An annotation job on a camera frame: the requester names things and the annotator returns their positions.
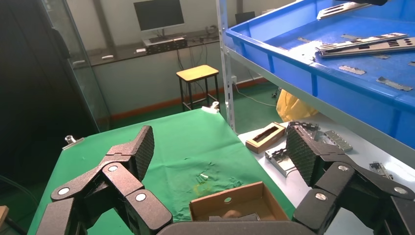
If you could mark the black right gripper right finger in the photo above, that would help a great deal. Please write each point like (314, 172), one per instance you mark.
(301, 155)

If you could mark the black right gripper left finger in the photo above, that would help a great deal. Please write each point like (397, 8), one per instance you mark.
(144, 152)

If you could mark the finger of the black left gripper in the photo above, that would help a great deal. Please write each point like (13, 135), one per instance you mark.
(363, 2)

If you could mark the silver metal I/O shield plate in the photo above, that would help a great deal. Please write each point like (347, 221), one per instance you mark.
(379, 48)
(363, 7)
(337, 44)

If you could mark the shallow brown cardboard box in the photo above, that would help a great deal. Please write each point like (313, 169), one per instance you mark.
(253, 201)

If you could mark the blue plastic tray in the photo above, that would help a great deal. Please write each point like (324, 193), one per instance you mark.
(356, 100)

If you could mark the black desktop device box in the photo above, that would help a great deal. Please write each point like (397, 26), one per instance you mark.
(165, 45)

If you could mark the square grey metal plate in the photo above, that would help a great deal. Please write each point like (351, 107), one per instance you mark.
(280, 162)

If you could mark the grey tape strip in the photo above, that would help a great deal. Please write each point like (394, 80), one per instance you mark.
(351, 70)
(394, 84)
(304, 40)
(412, 64)
(349, 36)

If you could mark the green table cloth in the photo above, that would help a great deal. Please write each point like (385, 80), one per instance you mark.
(181, 142)

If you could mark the yellow plastic bag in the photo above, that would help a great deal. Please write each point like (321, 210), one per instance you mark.
(291, 108)

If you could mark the white metal shelf board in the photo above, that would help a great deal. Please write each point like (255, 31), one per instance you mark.
(324, 110)

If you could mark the small white scrap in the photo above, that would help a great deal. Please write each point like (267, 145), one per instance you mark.
(203, 176)

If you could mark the white sheet board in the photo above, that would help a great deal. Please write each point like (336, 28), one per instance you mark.
(373, 152)

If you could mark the silver binder clip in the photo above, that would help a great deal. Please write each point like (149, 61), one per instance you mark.
(210, 108)
(73, 142)

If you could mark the small grey metal part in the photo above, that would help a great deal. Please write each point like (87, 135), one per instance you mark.
(379, 168)

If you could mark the wooden top black stool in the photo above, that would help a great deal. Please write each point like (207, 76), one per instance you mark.
(197, 72)

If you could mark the dark grey counter desk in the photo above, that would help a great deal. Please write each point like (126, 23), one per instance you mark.
(129, 55)

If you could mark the small white object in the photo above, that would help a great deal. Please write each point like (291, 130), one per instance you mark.
(141, 50)
(108, 57)

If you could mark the small black monitor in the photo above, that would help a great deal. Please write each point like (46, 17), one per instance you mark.
(244, 18)

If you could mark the dark glass door cabinet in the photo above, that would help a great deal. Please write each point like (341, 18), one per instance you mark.
(32, 81)

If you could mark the black computer monitor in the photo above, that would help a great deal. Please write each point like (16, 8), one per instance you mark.
(159, 14)

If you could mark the light wooden block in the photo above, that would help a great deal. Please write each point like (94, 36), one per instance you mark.
(2, 215)

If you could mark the grey metal bracket piece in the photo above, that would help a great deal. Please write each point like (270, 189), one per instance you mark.
(308, 126)

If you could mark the folded slotted metal bracket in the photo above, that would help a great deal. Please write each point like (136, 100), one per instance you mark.
(338, 141)

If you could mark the small brown cardboard frame box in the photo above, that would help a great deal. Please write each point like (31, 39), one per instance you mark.
(259, 146)

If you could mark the white wall socket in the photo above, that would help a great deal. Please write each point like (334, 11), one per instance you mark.
(234, 80)

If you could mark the slotted grey shelf post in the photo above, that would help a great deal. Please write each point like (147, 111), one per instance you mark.
(226, 65)

